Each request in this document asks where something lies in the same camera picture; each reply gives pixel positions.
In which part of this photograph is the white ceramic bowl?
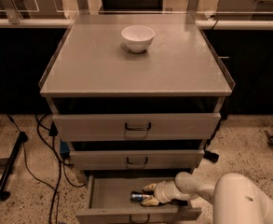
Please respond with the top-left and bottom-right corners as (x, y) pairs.
(121, 25), (155, 53)

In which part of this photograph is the grey bottom drawer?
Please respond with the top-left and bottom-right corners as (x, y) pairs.
(75, 173), (201, 224)

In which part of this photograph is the grey drawer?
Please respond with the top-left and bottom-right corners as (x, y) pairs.
(70, 150), (204, 170)
(53, 113), (221, 142)
(75, 173), (201, 224)

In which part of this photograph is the blue box behind cabinet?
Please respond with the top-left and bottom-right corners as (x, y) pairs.
(60, 141), (70, 157)

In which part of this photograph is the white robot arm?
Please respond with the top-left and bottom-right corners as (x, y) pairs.
(141, 172), (273, 224)

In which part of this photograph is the grey top drawer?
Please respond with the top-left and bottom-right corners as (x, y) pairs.
(53, 113), (221, 142)

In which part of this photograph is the redbull can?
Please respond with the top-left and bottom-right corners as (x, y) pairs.
(130, 191), (151, 203)

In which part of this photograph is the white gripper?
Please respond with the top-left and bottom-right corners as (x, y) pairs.
(141, 181), (181, 207)

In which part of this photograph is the black floor cable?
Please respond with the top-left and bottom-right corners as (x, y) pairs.
(6, 113), (88, 224)

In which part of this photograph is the black floor stand bar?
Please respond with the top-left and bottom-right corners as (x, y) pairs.
(0, 132), (28, 201)

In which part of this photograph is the grey middle drawer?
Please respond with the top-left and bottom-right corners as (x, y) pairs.
(70, 150), (204, 170)

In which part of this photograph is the grey drawer cabinet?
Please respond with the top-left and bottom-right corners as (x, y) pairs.
(38, 13), (236, 224)

